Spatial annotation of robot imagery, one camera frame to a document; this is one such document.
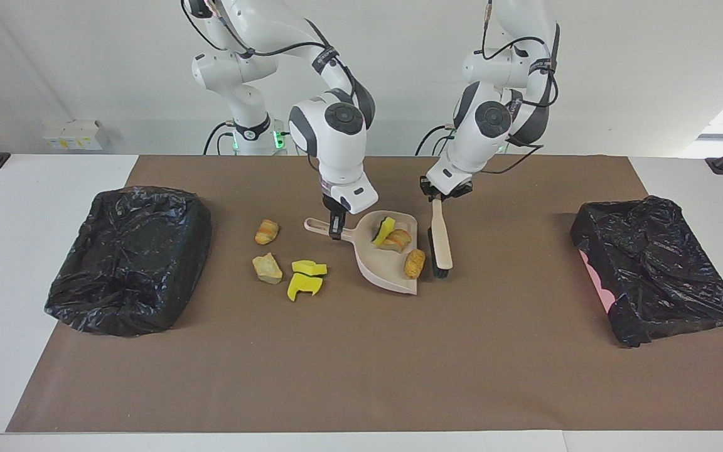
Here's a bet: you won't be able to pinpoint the beige brush black bristles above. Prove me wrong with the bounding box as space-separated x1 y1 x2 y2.
427 198 454 279

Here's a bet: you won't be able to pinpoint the yellow slice with green rind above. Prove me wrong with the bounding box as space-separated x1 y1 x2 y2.
371 217 397 247

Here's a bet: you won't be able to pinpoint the yellow wedge chunk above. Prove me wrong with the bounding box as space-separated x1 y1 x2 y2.
291 259 328 277

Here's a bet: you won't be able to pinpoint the beige plastic dustpan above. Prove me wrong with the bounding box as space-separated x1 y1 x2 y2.
304 210 420 295

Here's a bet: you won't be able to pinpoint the flaky croissant pastry piece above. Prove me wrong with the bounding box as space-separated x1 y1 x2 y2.
379 229 412 253

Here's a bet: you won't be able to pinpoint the notched yellow chunk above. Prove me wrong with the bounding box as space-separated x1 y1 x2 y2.
286 273 324 303

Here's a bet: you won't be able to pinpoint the small striped croissant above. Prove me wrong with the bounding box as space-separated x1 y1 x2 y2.
254 219 280 245

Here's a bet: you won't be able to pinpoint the brown bread roll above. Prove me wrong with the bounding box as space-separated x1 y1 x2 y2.
404 249 427 279

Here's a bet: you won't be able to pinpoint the pale flaky pastry chunk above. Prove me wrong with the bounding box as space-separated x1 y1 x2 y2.
252 252 284 285

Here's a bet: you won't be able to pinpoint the bin lined with black bag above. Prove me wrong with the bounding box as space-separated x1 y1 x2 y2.
45 185 213 338

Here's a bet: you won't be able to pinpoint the pink bin with black bag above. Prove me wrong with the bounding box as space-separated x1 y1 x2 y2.
570 195 723 348

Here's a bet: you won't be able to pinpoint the brown table mat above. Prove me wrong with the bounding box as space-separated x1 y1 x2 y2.
6 155 723 433

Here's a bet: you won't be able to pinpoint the black base power cable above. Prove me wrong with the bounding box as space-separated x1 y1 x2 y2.
203 121 232 156
415 124 458 156

